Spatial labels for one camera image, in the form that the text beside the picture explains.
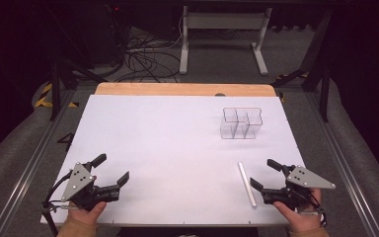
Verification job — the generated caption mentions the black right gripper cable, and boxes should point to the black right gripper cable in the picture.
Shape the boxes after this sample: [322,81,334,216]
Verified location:
[304,194,329,229]

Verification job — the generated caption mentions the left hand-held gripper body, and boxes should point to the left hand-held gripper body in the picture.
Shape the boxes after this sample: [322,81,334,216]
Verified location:
[60,161,121,212]

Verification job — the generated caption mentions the person's right hand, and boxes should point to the person's right hand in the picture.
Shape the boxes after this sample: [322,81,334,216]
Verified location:
[272,189,324,233]

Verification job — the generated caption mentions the white stick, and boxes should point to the white stick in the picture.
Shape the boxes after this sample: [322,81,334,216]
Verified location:
[237,161,258,208]

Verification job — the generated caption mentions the clear acrylic compartment organizer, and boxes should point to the clear acrylic compartment organizer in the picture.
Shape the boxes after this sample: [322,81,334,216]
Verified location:
[219,107,264,140]

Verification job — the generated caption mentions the black tape floor mark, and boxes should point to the black tape floor mark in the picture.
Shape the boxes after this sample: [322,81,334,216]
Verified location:
[57,131,76,153]

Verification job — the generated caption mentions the white table cover sheet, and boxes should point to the white table cover sheet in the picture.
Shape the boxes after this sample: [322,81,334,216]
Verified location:
[39,94,307,227]

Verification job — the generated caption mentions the person's left hand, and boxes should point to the person's left hand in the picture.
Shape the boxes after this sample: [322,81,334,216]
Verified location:
[67,200,108,226]

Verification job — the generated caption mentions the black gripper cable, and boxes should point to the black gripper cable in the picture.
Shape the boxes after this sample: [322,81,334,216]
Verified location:
[304,194,329,229]
[41,170,74,237]

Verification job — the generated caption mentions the black metal frame stand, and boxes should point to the black metal frame stand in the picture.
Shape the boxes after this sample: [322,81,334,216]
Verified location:
[47,58,108,121]
[270,6,332,123]

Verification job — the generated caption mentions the grey metal floor rail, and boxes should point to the grey metal floor rail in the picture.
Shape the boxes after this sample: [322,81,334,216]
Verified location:
[304,92,379,237]
[0,90,77,237]

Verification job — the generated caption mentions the yellow black hazard tape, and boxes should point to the yellow black hazard tape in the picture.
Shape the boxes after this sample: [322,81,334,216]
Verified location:
[34,82,80,109]

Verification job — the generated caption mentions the wooden table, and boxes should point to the wooden table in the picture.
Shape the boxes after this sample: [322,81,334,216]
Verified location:
[94,82,277,98]

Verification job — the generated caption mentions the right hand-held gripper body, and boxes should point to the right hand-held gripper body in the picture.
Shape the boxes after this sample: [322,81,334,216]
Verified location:
[261,165,337,210]

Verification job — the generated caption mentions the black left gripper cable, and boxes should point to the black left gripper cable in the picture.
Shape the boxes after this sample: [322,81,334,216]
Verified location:
[41,170,74,237]

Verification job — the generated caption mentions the white metal stand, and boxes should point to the white metal stand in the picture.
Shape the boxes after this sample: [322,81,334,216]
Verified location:
[179,5,273,77]

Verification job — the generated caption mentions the bundle of floor cables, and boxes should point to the bundle of floor cables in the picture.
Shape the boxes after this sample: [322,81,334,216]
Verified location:
[113,19,184,83]

